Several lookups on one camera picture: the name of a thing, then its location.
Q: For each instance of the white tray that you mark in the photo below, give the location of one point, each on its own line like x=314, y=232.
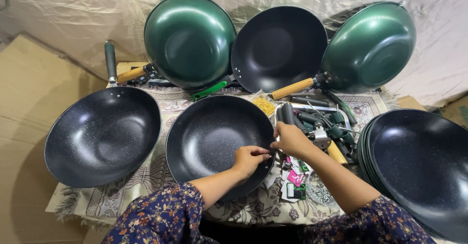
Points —
x=318, y=107

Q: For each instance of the person's left fingers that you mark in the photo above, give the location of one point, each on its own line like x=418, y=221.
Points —
x=260, y=155

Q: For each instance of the beige tarp backdrop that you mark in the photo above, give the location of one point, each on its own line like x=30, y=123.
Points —
x=73, y=13

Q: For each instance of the bag of yellow screws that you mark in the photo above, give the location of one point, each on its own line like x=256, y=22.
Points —
x=264, y=105

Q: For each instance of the stack of black woks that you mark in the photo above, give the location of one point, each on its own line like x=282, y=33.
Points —
x=420, y=171

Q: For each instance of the flat cardboard sheets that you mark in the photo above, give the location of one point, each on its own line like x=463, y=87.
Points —
x=33, y=101

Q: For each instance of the navy floral garment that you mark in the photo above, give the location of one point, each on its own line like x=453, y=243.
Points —
x=164, y=218

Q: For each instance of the pile of paper tags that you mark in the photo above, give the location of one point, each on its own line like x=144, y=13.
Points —
x=295, y=180

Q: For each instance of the person's right fingers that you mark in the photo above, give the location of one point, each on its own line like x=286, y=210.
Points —
x=280, y=138

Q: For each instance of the bag of metal washers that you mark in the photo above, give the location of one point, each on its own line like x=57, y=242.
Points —
x=321, y=192

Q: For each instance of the patterned beige fringed cloth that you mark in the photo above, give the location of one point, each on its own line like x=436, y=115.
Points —
x=120, y=200

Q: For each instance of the printed cardboard carton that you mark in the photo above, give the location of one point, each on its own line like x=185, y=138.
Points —
x=456, y=111

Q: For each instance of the person's left hand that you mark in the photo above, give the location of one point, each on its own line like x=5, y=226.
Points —
x=248, y=161

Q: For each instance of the person's right hand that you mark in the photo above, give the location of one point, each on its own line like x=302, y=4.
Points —
x=294, y=139

